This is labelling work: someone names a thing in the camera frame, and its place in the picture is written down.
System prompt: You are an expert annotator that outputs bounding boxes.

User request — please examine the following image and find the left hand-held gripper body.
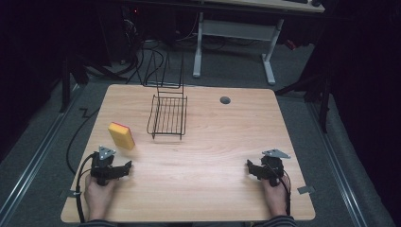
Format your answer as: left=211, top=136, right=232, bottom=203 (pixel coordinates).
left=90, top=145, right=116, bottom=187

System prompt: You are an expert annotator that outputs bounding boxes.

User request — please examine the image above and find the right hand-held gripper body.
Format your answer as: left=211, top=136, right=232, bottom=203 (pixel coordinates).
left=259, top=148, right=291, bottom=187

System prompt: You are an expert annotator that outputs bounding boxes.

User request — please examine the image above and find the person's left hand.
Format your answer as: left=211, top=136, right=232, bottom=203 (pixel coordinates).
left=83, top=175, right=117, bottom=222

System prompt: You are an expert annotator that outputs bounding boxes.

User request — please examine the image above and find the person's right hand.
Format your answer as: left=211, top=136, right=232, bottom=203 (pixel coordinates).
left=262, top=175, right=291, bottom=218

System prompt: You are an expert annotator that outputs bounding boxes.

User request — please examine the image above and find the yellow sponge with red side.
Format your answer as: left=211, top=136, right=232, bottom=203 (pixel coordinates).
left=107, top=121, right=136, bottom=151

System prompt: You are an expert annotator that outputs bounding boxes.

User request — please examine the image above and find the black metal stand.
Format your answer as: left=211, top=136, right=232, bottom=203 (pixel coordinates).
left=273, top=60, right=334, bottom=134
left=58, top=51, right=129, bottom=114

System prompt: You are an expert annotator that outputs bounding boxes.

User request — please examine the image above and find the white-legged desk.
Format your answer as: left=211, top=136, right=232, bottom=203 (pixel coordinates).
left=192, top=0, right=326, bottom=86

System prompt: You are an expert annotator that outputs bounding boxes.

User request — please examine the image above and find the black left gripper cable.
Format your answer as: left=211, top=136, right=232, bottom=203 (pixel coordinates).
left=76, top=152, right=96, bottom=223

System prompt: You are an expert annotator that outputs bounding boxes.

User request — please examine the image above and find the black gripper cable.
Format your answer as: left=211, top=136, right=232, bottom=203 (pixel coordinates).
left=76, top=152, right=96, bottom=223
left=270, top=164, right=292, bottom=218

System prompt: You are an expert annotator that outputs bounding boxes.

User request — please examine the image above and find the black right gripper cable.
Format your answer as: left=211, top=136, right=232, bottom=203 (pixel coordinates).
left=270, top=164, right=292, bottom=218

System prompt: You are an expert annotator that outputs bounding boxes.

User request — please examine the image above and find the black cable on floor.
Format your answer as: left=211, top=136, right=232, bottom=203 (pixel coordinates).
left=65, top=107, right=101, bottom=176

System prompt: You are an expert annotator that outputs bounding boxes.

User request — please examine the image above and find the grey metal bracket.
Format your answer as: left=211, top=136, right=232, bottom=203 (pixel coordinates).
left=59, top=188, right=82, bottom=200
left=296, top=184, right=316, bottom=195

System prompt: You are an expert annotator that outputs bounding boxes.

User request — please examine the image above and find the metal floor rail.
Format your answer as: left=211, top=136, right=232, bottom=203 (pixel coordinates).
left=306, top=100, right=371, bottom=227
left=0, top=84, right=83, bottom=223

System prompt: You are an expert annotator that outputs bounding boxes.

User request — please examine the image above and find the black wire rack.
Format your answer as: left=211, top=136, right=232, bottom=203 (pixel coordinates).
left=143, top=49, right=189, bottom=141

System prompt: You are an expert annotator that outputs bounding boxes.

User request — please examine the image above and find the bundle of black cables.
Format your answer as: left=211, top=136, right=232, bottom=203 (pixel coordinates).
left=121, top=12, right=166, bottom=85

